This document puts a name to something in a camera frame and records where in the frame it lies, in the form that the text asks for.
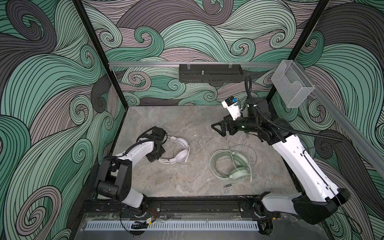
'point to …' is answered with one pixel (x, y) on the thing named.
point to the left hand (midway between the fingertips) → (158, 154)
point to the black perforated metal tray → (210, 73)
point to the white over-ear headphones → (182, 156)
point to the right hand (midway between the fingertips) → (219, 121)
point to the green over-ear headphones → (240, 172)
